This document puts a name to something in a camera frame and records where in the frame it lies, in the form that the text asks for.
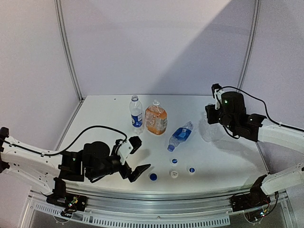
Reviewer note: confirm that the blue label crushed water bottle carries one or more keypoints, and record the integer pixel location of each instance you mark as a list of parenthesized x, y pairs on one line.
[(180, 136)]

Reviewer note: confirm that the white blue-top bottle cap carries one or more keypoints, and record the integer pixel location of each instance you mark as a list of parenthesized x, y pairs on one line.
[(191, 170)]

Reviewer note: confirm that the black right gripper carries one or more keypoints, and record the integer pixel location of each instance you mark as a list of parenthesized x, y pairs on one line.
[(209, 109)]

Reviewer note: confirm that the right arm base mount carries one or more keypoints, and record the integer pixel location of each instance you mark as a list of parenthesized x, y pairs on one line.
[(255, 204)]

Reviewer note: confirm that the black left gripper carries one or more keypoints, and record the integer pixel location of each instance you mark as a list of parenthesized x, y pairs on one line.
[(135, 174)]

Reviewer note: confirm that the clear unlabelled plastic bottle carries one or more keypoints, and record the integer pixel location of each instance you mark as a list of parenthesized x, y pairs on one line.
[(208, 132)]

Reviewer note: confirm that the blue Pepsi bottle cap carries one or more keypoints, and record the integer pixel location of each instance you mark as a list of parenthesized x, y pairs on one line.
[(153, 177)]

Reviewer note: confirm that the white water-bottle cap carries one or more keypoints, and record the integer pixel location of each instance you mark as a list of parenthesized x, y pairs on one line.
[(174, 174)]

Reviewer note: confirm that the left aluminium corner post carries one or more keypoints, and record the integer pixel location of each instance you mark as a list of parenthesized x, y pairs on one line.
[(66, 49)]

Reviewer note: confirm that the aluminium table front rail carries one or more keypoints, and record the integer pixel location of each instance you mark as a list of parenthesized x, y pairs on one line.
[(105, 208)]

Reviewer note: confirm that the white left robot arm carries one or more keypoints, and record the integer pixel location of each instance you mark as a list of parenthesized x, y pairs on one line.
[(44, 169)]

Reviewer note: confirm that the white orange-bottle cap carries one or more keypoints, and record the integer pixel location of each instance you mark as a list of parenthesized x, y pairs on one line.
[(174, 161)]

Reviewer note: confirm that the aluminium corner post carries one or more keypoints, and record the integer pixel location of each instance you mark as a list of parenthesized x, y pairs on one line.
[(250, 44), (66, 49)]

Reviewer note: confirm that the Pepsi bottle blue label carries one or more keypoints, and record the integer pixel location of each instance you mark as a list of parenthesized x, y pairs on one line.
[(136, 111)]

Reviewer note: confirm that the right aluminium corner post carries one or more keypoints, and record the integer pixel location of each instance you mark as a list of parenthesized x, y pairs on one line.
[(250, 44)]

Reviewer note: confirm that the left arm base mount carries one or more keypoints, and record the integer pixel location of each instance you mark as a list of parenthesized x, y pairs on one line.
[(70, 203)]

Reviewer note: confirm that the orange label crushed bottle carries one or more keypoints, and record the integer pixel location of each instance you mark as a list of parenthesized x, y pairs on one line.
[(156, 118)]

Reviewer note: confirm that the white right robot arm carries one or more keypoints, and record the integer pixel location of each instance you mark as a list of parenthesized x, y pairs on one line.
[(230, 112)]

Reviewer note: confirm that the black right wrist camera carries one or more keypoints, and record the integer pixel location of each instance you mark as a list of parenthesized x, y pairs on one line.
[(217, 92)]

